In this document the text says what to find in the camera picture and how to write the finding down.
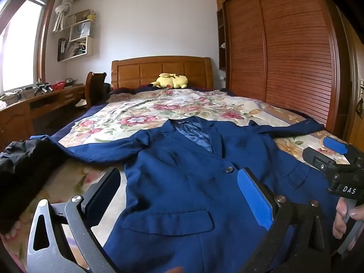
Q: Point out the white paper bag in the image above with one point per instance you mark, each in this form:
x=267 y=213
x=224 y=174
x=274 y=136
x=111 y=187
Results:
x=79 y=31

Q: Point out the window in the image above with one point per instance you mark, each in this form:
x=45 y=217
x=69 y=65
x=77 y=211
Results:
x=22 y=48

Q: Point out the small yellow toy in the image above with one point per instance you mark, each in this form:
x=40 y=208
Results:
x=91 y=15

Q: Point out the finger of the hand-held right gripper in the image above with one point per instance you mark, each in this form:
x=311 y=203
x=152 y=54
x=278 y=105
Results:
x=315 y=156
x=337 y=145

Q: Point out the black garment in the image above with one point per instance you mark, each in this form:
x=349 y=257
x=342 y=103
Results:
x=28 y=170

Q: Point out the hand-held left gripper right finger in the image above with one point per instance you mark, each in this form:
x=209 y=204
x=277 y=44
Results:
x=254 y=199

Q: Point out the black desk gadgets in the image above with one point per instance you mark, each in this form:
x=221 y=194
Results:
x=42 y=88

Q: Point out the dark wooden niche shelf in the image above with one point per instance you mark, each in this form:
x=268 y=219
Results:
x=221 y=28

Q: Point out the person's right hand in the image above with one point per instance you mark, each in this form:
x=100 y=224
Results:
x=341 y=209

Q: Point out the wooden chair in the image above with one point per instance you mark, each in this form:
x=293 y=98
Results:
x=95 y=88

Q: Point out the grey box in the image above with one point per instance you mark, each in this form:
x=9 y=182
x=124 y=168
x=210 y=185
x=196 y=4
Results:
x=71 y=82

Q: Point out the blue suit jacket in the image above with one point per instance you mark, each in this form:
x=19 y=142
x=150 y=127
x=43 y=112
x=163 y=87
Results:
x=176 y=182

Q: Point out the yellow plush toy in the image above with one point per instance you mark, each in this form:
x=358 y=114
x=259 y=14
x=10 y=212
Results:
x=170 y=81

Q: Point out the row of books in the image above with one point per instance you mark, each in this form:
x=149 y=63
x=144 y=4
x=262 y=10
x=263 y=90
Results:
x=71 y=49

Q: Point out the white paper sheet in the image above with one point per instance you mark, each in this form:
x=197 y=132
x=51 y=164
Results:
x=81 y=103

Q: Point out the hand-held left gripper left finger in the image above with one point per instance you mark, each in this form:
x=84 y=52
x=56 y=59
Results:
x=105 y=193

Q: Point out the floral blanket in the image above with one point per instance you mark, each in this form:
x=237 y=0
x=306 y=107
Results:
x=159 y=111

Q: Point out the wooden desk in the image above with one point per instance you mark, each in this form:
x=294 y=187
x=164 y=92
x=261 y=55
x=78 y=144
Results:
x=14 y=119

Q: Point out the wooden door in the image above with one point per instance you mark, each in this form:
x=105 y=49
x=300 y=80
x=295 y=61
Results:
x=354 y=62

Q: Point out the red basket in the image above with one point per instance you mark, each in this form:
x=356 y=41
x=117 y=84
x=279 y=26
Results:
x=59 y=85

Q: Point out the wooden slatted wardrobe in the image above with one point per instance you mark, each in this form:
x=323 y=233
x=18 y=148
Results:
x=284 y=48

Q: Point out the tied white curtain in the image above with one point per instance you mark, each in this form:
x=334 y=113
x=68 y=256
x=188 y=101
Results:
x=64 y=8

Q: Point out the white wall shelf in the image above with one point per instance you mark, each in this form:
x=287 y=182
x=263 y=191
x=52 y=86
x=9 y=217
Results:
x=90 y=48

